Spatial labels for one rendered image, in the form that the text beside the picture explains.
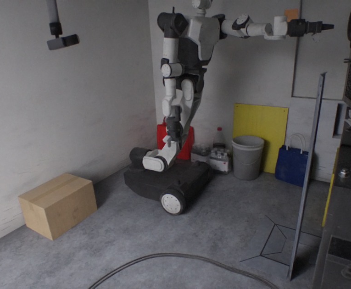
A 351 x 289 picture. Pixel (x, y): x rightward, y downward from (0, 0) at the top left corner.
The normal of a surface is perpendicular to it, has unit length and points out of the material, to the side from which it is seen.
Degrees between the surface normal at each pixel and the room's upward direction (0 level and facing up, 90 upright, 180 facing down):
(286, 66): 90
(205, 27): 97
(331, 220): 0
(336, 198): 0
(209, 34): 97
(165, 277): 0
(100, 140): 90
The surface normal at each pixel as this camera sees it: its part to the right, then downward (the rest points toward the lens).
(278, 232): 0.05, -0.90
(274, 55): -0.55, 0.34
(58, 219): 0.85, 0.16
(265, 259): -0.15, -0.85
